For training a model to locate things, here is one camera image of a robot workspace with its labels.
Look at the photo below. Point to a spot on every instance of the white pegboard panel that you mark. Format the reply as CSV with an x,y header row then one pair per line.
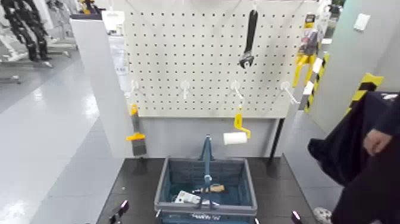
x,y
187,47

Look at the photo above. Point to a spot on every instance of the dark clothed person body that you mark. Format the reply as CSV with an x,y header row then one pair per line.
x,y
350,156

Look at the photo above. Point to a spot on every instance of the blue grey folding crate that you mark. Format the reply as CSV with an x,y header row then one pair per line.
x,y
187,175

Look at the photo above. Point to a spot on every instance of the yellow black machine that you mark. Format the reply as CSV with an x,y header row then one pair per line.
x,y
86,6

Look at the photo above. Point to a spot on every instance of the white plastic pegboard hook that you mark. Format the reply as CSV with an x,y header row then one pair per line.
x,y
185,86
286,86
133,85
235,85

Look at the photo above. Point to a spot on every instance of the dark sleeved person forearm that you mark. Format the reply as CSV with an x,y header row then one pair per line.
x,y
390,120

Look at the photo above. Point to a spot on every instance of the white partition panel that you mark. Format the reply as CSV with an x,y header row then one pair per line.
x,y
97,78

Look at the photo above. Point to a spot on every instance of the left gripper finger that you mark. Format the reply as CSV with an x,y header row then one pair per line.
x,y
158,214
120,210

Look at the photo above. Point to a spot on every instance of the person hand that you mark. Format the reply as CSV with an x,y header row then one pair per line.
x,y
376,142

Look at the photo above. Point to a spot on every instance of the black stand post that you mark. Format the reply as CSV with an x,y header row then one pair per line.
x,y
276,137

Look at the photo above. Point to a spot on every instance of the white rectangular base hook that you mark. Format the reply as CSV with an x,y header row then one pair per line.
x,y
254,4

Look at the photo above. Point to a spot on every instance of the yellow pliers in package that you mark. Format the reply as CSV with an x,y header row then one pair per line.
x,y
301,62

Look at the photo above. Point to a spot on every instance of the black adjustable wrench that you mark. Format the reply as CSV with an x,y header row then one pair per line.
x,y
251,34

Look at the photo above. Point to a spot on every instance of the clear plastic hanging package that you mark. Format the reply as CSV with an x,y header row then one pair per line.
x,y
120,53

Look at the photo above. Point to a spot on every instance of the white patterned shoe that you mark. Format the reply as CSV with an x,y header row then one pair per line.
x,y
322,215

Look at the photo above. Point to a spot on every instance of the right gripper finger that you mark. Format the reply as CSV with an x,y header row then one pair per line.
x,y
296,217
256,221

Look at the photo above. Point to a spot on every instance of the black humanoid robot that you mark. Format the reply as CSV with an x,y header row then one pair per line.
x,y
29,31

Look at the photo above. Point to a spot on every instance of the white wall switch plate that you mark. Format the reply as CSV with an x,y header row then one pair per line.
x,y
361,22

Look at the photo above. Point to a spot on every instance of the yellow black hazard strip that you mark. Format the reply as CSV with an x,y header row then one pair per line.
x,y
311,101
372,79

